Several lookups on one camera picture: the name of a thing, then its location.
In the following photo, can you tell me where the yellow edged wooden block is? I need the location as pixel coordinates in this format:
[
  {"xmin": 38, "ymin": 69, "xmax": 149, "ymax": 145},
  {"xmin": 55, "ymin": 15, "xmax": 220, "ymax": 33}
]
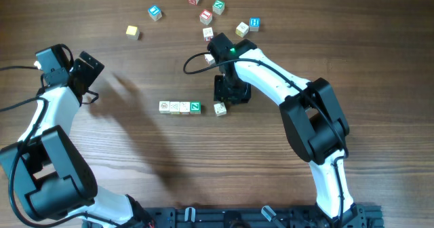
[{"xmin": 170, "ymin": 101, "xmax": 180, "ymax": 114}]

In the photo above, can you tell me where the yellow sided wooden block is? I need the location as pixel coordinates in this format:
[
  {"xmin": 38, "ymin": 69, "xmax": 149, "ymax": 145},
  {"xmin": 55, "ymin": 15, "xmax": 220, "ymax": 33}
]
[{"xmin": 235, "ymin": 22, "xmax": 250, "ymax": 37}]

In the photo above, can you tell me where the white red picture block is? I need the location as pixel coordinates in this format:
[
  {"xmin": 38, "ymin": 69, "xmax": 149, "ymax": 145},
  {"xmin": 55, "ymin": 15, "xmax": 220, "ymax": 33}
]
[{"xmin": 203, "ymin": 27, "xmax": 214, "ymax": 41}]

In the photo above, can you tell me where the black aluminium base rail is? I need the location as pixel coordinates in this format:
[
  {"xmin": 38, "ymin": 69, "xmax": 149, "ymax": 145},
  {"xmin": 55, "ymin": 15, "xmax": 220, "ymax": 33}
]
[{"xmin": 124, "ymin": 204, "xmax": 384, "ymax": 228}]

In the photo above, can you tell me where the red I wooden block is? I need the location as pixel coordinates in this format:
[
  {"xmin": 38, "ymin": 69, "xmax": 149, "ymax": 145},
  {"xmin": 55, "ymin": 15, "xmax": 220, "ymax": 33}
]
[{"xmin": 199, "ymin": 9, "xmax": 212, "ymax": 26}]

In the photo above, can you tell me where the plain yellowish wooden block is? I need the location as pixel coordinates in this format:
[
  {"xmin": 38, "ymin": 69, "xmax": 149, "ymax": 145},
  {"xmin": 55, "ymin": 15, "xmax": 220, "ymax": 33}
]
[{"xmin": 125, "ymin": 26, "xmax": 140, "ymax": 40}]

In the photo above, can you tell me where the white red A block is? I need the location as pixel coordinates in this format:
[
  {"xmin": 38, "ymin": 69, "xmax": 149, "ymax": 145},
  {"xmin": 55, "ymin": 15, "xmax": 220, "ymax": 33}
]
[{"xmin": 204, "ymin": 54, "xmax": 216, "ymax": 66}]

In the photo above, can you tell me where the green N wooden block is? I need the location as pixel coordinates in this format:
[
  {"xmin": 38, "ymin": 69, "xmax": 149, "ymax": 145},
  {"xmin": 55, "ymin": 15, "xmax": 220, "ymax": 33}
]
[{"xmin": 212, "ymin": 0, "xmax": 225, "ymax": 15}]

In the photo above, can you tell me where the red drawing wooden block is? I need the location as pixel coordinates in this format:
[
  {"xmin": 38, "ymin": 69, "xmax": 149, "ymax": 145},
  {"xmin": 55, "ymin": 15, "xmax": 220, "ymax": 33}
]
[{"xmin": 159, "ymin": 101, "xmax": 170, "ymax": 114}]

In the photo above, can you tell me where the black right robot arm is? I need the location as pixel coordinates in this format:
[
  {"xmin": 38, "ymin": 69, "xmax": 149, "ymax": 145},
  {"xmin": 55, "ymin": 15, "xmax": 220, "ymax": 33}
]
[{"xmin": 207, "ymin": 33, "xmax": 353, "ymax": 227}]

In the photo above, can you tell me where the white green sided block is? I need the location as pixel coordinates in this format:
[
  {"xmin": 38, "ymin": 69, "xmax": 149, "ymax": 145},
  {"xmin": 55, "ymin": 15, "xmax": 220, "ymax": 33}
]
[{"xmin": 214, "ymin": 102, "xmax": 227, "ymax": 117}]

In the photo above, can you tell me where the blue H wooden block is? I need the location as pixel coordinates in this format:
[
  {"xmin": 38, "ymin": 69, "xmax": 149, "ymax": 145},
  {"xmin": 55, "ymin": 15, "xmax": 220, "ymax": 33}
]
[{"xmin": 249, "ymin": 17, "xmax": 260, "ymax": 32}]

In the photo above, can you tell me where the blue letter wooden block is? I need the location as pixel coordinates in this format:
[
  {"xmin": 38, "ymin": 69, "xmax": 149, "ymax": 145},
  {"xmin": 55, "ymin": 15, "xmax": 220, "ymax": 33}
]
[{"xmin": 148, "ymin": 5, "xmax": 162, "ymax": 21}]

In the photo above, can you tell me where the green Z wooden block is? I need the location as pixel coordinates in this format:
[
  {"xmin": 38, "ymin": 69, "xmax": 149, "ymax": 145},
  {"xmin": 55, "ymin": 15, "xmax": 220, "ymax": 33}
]
[{"xmin": 190, "ymin": 101, "xmax": 201, "ymax": 114}]

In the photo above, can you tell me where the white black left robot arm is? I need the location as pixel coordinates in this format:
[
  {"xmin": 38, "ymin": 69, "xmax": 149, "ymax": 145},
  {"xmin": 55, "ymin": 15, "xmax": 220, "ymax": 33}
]
[{"xmin": 1, "ymin": 44, "xmax": 156, "ymax": 227}]

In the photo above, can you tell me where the white red striped block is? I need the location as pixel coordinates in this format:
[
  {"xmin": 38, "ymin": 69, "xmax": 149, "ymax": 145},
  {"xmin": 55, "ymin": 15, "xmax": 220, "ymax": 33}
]
[{"xmin": 180, "ymin": 102, "xmax": 191, "ymax": 115}]

